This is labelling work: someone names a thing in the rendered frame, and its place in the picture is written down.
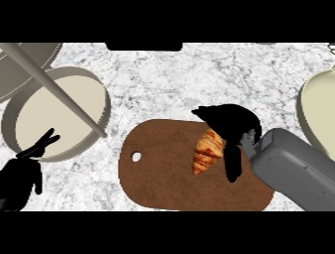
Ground large beige round pot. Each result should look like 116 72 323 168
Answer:
0 43 64 114

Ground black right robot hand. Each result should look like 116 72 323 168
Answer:
190 103 264 184

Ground beige pot with long handle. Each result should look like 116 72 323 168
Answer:
0 43 112 163

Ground black appliance edge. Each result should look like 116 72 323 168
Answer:
104 43 184 53

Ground brown wooden cutting board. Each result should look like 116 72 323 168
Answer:
116 118 276 212

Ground golden brown croissant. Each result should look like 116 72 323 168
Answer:
191 128 225 177

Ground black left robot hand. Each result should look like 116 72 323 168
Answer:
0 127 63 212

